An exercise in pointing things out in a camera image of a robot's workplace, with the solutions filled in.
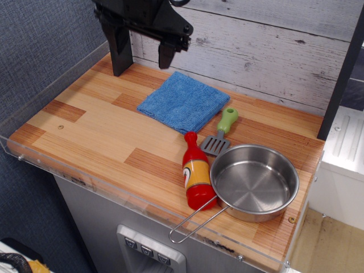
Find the dark left support post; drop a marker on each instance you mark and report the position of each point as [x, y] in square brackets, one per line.
[121, 63]

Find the dark right support post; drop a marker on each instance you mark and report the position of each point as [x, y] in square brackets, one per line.
[343, 78]

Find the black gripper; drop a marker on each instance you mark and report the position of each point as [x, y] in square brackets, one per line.
[155, 19]

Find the white ribbed side counter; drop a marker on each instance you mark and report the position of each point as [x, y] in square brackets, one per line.
[337, 190]

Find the green handled grey spatula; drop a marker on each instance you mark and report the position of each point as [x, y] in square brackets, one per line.
[216, 144]

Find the grey cabinet with dispenser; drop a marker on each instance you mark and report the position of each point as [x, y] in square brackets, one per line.
[123, 239]

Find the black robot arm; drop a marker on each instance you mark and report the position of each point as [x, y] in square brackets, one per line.
[154, 19]

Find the blue folded cloth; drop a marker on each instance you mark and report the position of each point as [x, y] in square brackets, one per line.
[183, 103]

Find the clear acrylic table guard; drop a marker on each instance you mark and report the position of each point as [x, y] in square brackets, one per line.
[91, 133]

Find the dark support post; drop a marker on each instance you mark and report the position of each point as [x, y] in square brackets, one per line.
[343, 78]
[121, 63]

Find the red toy sauce bottle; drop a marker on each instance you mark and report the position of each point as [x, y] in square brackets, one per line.
[196, 172]

